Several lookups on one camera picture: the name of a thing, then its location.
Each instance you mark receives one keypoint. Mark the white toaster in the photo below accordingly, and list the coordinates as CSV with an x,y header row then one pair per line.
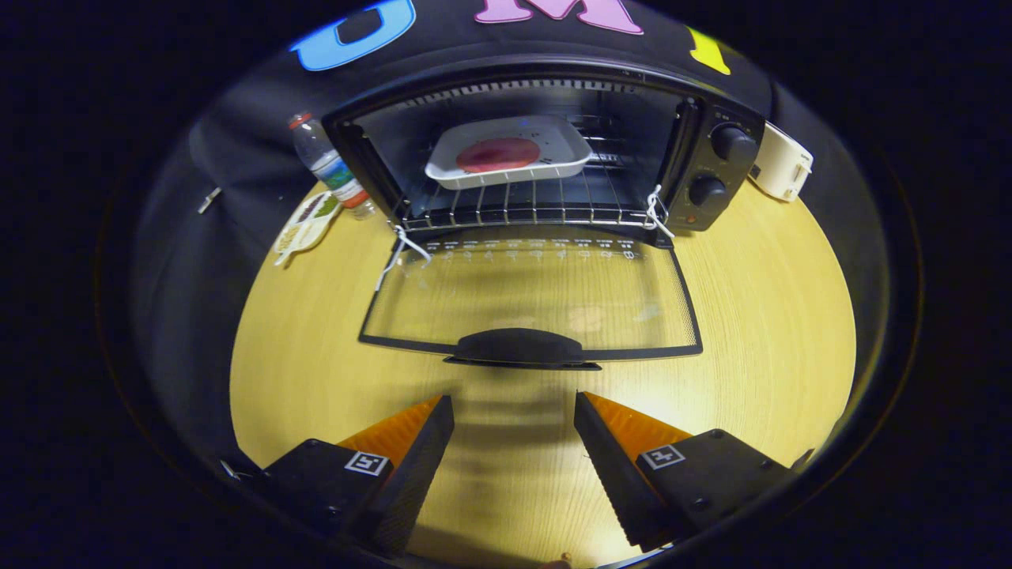
x,y
783,162

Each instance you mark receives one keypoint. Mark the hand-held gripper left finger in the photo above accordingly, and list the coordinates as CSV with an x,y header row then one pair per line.
x,y
415,474

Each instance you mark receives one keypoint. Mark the pink meat slice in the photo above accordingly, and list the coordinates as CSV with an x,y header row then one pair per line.
x,y
498,154

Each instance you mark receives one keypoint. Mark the black toaster oven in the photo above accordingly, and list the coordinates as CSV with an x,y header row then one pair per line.
x,y
731,144

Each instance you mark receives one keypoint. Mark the white square cherry-print plate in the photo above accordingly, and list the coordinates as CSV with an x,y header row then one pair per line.
x,y
553,142

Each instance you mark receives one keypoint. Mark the clear plastic water bottle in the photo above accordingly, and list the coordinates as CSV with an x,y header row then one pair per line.
x,y
328,162

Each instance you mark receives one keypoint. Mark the small silver cloth tag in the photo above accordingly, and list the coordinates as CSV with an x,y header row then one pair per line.
x,y
209,199

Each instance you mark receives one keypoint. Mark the printed paper card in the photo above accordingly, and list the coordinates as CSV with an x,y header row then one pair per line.
x,y
304,225

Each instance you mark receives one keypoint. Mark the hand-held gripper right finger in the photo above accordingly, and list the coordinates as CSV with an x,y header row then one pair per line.
x,y
609,474

